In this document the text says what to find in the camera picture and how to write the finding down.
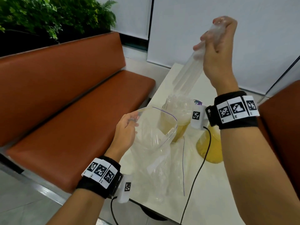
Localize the person's left hand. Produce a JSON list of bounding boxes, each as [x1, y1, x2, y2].
[[112, 112, 139, 157]]

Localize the person's right hand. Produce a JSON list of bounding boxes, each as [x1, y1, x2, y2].
[[193, 16, 240, 96]]

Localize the clear plastic bag white label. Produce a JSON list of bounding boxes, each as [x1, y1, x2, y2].
[[129, 106, 186, 205]]

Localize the bundle of clear straws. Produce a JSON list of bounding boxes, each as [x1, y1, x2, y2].
[[172, 17, 227, 94]]

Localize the yellow plastic jar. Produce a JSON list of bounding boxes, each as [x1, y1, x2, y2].
[[196, 127, 223, 164], [159, 110, 192, 144]]

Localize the clear zip plastic bag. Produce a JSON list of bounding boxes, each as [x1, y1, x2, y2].
[[170, 134, 202, 199]]

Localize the person's right forearm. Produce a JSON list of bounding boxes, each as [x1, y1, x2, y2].
[[215, 87, 300, 225]]

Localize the black marker wristband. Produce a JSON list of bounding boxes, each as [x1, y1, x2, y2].
[[206, 91, 261, 130], [76, 156, 122, 199]]

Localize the thin black window bar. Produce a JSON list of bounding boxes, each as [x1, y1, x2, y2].
[[266, 55, 300, 96]]

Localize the orange leather bench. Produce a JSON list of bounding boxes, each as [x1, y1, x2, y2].
[[0, 31, 156, 194], [257, 79, 300, 201]]

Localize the black table base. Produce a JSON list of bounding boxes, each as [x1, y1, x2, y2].
[[140, 205, 169, 222]]

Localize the white roller blind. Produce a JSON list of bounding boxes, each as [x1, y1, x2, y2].
[[95, 0, 153, 41]]

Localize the black planter box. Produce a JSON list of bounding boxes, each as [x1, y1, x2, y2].
[[0, 27, 112, 58]]

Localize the green fern plants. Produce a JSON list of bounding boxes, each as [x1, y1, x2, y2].
[[0, 0, 118, 41]]

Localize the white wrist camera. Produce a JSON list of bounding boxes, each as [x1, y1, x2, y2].
[[117, 174, 133, 204], [190, 105, 208, 131]]

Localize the black camera cable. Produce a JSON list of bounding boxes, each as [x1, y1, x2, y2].
[[180, 126, 212, 225], [110, 196, 119, 225]]

